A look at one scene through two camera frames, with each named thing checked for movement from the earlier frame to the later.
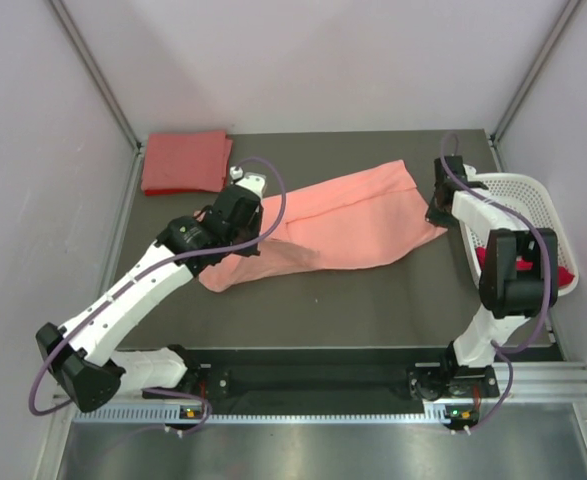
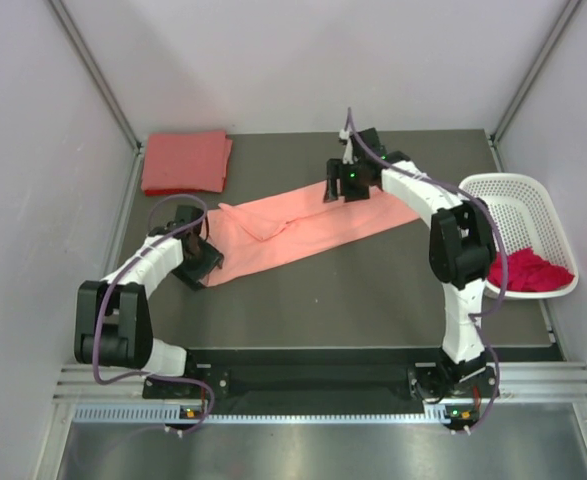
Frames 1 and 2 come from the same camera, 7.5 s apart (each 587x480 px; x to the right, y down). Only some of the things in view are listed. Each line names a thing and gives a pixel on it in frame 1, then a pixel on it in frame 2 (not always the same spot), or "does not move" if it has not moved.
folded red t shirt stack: x=181 y=163 does not move
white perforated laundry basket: x=540 y=206 does not move
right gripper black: x=433 y=217 → x=331 y=186
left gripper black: x=256 y=222 → x=212 y=258
